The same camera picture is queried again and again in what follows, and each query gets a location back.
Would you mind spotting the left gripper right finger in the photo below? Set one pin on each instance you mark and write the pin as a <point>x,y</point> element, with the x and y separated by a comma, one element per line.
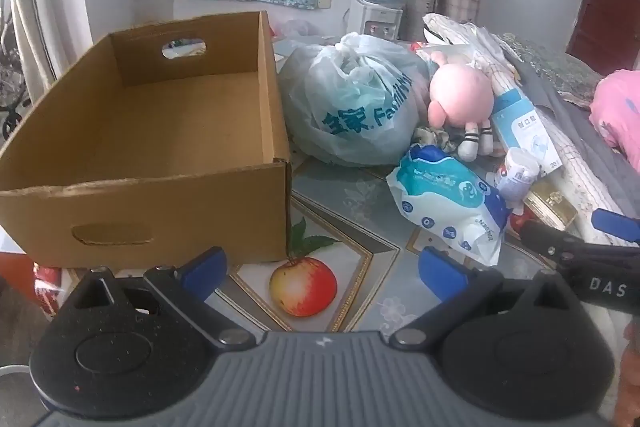
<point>461,292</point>

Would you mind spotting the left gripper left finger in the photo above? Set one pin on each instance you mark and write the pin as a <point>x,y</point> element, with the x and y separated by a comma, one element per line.
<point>183,291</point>

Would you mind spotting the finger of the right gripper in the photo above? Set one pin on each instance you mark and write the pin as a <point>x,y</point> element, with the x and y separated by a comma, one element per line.
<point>562,246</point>
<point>617,225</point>

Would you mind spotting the blue white wet wipes pack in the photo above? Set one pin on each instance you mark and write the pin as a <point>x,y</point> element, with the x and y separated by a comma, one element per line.
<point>444,197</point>

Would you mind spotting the blue white bandage box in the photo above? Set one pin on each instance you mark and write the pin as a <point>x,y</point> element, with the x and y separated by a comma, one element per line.
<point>518,124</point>

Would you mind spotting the pink round plush toy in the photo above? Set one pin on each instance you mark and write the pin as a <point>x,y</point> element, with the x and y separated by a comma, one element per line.
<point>461,96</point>

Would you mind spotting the strawberry tissue pack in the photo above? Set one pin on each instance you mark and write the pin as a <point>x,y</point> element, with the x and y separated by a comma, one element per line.
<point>516,175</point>

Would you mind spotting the pink quilt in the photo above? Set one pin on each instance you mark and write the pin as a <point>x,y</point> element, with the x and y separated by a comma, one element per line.
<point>615,113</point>

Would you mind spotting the brown cardboard box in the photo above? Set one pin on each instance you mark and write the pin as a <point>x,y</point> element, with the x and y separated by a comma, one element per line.
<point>161,142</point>

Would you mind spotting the green floral scrunchie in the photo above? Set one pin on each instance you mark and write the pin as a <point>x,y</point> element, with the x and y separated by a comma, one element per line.
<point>436,137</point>

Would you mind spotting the dark red door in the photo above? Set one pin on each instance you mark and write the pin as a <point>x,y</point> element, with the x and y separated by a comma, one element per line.
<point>606,35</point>

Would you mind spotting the white FamilyMart plastic bag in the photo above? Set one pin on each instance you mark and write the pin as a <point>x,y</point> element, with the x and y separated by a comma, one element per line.
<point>356,103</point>

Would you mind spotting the wheelchair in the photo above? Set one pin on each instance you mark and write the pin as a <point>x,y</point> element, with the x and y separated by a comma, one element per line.
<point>13,88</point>

